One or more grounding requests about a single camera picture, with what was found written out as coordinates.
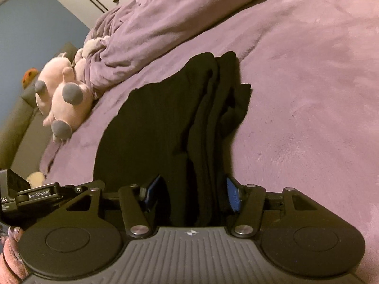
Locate olive green sofa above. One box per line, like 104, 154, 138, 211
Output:
0, 42, 78, 168

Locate person's left hand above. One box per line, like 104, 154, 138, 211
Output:
0, 226, 31, 282

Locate pale pink plush toy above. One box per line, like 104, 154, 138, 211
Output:
73, 35, 111, 76

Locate black garment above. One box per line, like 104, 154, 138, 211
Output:
92, 51, 252, 228

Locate pink plush toy grey hooves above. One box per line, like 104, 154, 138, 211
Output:
33, 52, 95, 142

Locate purple blanket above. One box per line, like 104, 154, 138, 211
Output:
84, 0, 299, 96

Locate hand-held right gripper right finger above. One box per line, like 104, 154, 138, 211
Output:
226, 176, 312, 239

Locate cream plush toy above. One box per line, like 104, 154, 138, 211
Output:
26, 171, 45, 189

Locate orange plush toy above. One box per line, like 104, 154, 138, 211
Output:
22, 67, 40, 89

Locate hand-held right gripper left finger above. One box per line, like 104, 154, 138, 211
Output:
66, 174, 162, 239

